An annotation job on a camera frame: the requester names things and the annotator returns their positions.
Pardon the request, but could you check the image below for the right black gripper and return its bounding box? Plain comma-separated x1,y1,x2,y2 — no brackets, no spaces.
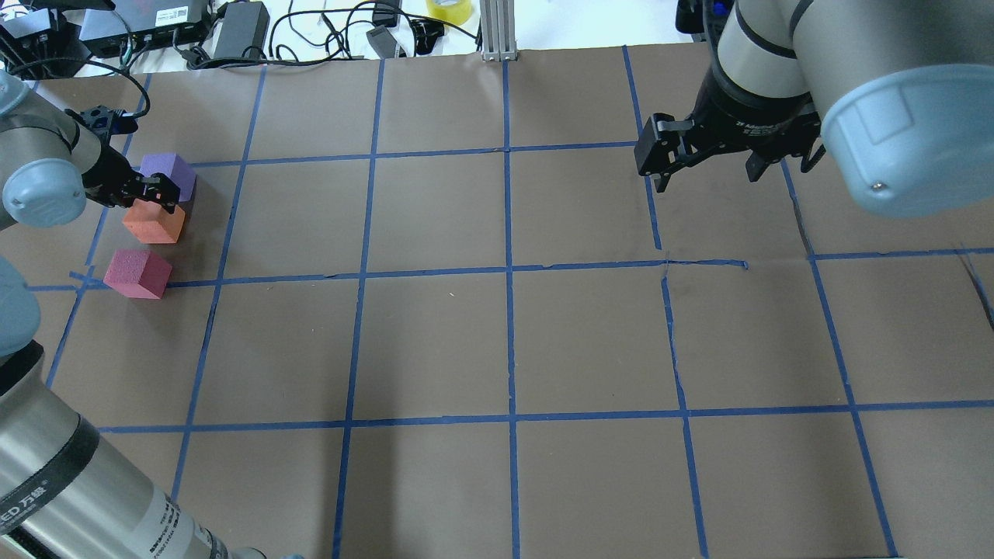
635,70,825,193

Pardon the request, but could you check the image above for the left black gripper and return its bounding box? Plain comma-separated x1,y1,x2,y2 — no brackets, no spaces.
82,143,181,214

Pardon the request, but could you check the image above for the orange foam cube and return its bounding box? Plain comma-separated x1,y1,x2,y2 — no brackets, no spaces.
122,200,187,245

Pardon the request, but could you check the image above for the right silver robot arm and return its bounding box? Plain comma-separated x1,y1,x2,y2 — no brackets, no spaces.
633,1,993,218

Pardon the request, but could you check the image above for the purple foam cube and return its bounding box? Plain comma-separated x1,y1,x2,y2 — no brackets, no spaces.
140,152,196,204

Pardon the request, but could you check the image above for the red foam cube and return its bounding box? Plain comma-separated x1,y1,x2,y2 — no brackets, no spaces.
103,250,173,300

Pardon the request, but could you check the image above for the black power adapter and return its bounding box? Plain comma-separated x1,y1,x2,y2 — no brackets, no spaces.
213,1,270,60

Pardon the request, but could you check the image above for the yellow tape roll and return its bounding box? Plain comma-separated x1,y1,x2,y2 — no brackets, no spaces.
425,0,473,26

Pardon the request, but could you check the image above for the aluminium frame post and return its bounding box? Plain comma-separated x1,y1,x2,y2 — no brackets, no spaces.
479,1,519,61

